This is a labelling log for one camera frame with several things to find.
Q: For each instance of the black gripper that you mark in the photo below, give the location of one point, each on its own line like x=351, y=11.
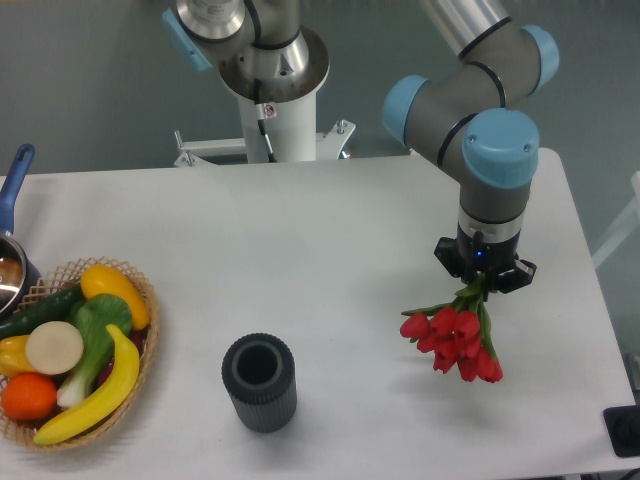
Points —
x=469, y=257

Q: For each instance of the red tulip bouquet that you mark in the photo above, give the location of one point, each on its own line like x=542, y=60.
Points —
x=457, y=333

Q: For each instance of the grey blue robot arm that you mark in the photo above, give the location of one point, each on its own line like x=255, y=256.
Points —
x=466, y=125

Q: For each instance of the dark grey ribbed vase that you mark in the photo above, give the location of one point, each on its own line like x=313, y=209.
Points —
x=258, y=372

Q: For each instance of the black device at edge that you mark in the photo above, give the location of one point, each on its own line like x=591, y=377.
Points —
x=622, y=424

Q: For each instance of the yellow banana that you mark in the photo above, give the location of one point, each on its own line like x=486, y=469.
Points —
x=103, y=401

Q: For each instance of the green bok choy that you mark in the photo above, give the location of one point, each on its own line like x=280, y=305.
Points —
x=90, y=318

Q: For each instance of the woven wicker basket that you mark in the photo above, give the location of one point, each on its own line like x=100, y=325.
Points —
x=62, y=277

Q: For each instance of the beige round radish slice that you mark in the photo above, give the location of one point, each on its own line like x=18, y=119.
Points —
x=54, y=348

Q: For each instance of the green cucumber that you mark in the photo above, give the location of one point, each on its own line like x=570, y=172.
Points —
x=54, y=307

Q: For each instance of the orange fruit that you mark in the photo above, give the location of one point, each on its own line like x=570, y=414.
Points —
x=29, y=396

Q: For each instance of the yellow bell pepper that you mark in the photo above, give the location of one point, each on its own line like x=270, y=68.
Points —
x=13, y=358

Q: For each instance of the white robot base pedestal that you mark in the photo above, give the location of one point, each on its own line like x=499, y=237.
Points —
x=275, y=90

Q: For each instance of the blue handled saucepan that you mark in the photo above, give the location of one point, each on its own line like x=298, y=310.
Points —
x=18, y=274

